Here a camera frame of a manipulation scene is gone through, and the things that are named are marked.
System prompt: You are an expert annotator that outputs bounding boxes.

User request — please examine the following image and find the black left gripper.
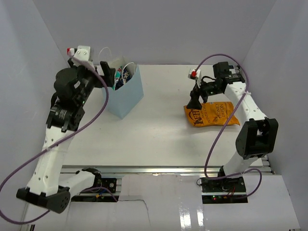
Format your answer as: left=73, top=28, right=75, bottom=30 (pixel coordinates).
left=69, top=58, right=116, bottom=105

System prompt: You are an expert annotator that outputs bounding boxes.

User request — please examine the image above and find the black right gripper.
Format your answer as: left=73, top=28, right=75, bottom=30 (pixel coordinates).
left=187, top=77, right=223, bottom=110

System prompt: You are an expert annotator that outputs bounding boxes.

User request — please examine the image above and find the teal Fox's mint candy bag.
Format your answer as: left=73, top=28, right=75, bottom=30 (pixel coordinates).
left=115, top=67, right=123, bottom=84

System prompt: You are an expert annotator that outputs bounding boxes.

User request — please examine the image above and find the blue Kettle chips bag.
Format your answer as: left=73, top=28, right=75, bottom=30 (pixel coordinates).
left=114, top=67, right=132, bottom=90

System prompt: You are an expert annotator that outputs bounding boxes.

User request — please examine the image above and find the orange Kettle chips bag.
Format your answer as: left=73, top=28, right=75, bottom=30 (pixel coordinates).
left=184, top=102, right=234, bottom=128

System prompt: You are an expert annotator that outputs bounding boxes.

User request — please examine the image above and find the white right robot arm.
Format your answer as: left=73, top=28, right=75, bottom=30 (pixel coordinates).
left=187, top=62, right=279, bottom=192

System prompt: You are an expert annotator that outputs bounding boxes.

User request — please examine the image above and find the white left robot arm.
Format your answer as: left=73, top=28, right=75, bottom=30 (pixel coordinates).
left=16, top=61, right=116, bottom=214

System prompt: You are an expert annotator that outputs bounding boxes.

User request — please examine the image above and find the light blue paper bag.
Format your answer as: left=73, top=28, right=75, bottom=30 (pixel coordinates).
left=98, top=46, right=145, bottom=119

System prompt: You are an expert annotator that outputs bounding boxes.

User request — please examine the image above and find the white front cover sheet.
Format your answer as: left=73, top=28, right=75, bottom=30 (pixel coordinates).
left=23, top=173, right=301, bottom=226

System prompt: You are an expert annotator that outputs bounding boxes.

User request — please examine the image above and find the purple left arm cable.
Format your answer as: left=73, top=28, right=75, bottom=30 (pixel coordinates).
left=0, top=52, right=118, bottom=223

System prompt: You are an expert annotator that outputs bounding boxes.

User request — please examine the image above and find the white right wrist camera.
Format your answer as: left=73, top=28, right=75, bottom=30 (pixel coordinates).
left=188, top=68, right=202, bottom=89

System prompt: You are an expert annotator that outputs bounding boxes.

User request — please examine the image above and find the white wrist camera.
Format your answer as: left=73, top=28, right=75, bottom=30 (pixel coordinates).
left=188, top=68, right=202, bottom=89
left=66, top=45, right=95, bottom=70

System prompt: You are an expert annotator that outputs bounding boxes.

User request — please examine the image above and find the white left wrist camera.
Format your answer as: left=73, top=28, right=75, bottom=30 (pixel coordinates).
left=66, top=45, right=95, bottom=70

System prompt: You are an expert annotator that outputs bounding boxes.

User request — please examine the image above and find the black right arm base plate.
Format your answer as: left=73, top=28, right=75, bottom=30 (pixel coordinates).
left=199, top=177, right=246, bottom=193

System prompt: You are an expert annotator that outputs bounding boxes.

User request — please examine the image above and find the aluminium front frame rail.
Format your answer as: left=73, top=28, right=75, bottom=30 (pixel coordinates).
left=61, top=166, right=272, bottom=175

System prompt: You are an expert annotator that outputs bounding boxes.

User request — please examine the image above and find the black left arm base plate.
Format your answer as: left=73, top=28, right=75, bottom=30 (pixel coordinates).
left=97, top=178, right=117, bottom=193

